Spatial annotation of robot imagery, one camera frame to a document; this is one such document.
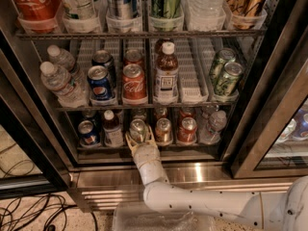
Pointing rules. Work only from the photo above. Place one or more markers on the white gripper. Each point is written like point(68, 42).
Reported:
point(143, 153)

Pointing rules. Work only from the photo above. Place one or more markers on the red coke can middle rear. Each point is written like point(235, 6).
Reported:
point(134, 56)

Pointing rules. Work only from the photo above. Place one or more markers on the red coke can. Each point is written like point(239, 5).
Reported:
point(187, 130)
point(134, 56)

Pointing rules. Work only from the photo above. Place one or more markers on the clear water bottle bottom shelf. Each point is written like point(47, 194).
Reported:
point(213, 126)

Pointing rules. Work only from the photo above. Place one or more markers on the green 7up can front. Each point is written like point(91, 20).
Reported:
point(138, 130)

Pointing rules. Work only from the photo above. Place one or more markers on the red coke can bottom front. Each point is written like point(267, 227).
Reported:
point(187, 130)

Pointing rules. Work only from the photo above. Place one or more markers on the green 7up can behind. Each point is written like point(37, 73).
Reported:
point(139, 114)

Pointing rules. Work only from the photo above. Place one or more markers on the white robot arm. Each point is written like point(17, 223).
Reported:
point(287, 211)

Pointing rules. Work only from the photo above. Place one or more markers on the blue pepsi can bottom shelf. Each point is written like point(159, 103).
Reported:
point(88, 133)

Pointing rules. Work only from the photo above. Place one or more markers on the gold cans top shelf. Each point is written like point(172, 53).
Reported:
point(245, 13)

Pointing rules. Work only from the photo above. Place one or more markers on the blue pepsi can middle front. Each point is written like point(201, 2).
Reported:
point(98, 78)

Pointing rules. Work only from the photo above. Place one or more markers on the clear bottle top shelf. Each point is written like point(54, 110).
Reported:
point(205, 15)

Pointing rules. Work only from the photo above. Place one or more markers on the clear water bottle middle rear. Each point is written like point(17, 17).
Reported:
point(64, 58)

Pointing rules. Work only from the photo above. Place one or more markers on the brown tea bottle middle shelf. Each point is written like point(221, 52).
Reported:
point(166, 74)

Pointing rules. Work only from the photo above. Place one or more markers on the brown soda can bottom front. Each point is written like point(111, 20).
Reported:
point(163, 130)

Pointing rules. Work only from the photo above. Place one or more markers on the green bottle top shelf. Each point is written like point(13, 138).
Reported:
point(164, 11)

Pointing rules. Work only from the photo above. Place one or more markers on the brown tea bottle shelf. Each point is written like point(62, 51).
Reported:
point(166, 74)
point(112, 129)

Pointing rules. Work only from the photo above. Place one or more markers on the green can middle rear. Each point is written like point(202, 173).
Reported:
point(223, 56)

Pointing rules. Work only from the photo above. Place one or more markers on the glass fridge door right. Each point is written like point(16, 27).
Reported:
point(258, 141)

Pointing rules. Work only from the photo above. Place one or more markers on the dark pepsi can middle rear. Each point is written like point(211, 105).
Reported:
point(105, 58)

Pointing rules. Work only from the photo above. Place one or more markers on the clear plastic bin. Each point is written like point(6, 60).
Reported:
point(136, 216)

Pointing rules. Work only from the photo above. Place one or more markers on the green 7up can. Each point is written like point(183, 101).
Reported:
point(138, 130)
point(139, 114)

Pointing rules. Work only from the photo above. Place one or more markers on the brown tea bottle bottom shelf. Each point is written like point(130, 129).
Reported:
point(112, 129)

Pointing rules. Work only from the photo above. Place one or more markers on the green can middle front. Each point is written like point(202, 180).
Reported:
point(228, 79)

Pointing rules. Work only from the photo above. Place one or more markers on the clear water bottle middle front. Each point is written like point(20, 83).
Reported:
point(57, 79)

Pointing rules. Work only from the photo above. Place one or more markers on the silver blue can top shelf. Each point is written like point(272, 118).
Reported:
point(123, 9)

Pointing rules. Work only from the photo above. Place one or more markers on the red coca-cola can middle front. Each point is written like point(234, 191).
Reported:
point(133, 80)

